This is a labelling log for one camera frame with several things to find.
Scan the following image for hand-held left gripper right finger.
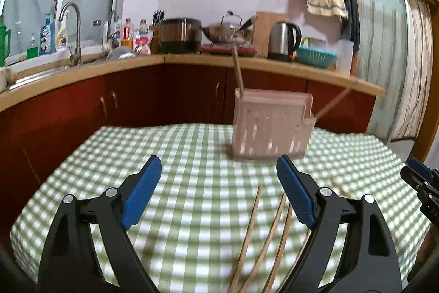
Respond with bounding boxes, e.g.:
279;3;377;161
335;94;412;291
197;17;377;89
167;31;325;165
276;154;403;293

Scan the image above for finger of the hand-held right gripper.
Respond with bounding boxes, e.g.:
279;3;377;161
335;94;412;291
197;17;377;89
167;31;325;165
407;157;439;178
401;167;439;221

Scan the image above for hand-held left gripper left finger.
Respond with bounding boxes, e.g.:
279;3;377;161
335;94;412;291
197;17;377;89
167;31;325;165
37;155;163;293

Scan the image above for wooden chopstick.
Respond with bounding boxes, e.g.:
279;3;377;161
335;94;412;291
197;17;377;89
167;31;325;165
315;88;353;118
298;228;313;257
265;205;294;293
247;195;287;293
228;185;263;293
327;177;348;199
232;45;245;97

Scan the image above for pale plastic utensil holder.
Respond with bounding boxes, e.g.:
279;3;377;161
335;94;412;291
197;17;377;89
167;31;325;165
230;88;317;161

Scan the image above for green checked tablecloth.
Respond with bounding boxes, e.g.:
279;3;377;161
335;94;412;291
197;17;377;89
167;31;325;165
10;123;433;293

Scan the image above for striped curtain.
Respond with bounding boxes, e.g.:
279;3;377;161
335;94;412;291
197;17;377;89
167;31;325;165
353;0;433;142

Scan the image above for red kitchen cabinets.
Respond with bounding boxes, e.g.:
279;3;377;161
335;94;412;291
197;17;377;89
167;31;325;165
0;62;378;245

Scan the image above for translucent white plastic container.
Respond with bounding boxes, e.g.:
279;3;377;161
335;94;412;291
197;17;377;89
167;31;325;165
335;38;354;77

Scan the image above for teal plastic basket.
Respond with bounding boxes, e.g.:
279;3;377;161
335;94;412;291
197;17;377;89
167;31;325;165
296;46;337;69

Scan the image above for wooden kitchen countertop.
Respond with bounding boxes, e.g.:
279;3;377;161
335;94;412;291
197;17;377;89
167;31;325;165
0;52;387;112

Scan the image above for white basin with green rim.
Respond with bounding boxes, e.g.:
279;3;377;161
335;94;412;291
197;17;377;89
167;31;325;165
300;37;326;49

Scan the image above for steel electric kettle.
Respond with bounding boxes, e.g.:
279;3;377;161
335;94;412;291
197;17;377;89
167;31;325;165
267;21;302;62

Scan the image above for orange liquid bottle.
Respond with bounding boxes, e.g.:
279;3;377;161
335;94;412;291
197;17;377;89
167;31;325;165
121;18;134;50

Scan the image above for stainless steel sink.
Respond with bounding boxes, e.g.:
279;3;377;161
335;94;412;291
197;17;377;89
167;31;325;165
7;60;103;88

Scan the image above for knife block with scissors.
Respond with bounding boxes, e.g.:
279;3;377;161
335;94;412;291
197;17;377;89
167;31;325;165
150;10;165;53

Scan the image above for dark rice cooker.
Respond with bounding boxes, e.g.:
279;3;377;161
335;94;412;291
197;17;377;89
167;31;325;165
158;17;203;54

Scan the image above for red induction cooker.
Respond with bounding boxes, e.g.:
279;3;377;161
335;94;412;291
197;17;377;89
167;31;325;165
197;43;256;56

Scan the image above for dark hanging cloth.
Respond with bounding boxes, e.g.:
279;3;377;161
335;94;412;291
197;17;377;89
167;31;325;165
341;0;361;53

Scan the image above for wooden cutting board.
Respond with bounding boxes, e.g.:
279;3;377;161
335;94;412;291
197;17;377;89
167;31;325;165
254;12;289;59

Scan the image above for short steel faucet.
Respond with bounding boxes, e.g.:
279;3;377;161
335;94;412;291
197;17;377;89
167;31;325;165
103;10;120;50

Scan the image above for yellow label spray bottle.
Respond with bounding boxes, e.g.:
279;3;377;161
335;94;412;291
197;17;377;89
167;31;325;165
55;10;70;51

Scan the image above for steel wok with lid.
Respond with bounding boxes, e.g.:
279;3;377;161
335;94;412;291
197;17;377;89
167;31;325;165
202;10;256;44

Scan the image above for tall steel faucet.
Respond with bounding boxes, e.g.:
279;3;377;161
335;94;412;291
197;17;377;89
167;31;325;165
58;2;83;66

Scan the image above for small green bottle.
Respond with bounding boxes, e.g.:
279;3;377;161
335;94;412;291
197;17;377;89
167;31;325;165
27;33;39;59

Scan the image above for blue label detergent bottle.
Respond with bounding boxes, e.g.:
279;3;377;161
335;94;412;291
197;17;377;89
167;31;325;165
39;13;55;56

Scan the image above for green thermos jug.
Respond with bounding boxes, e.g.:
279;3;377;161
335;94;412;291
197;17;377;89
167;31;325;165
0;16;12;67

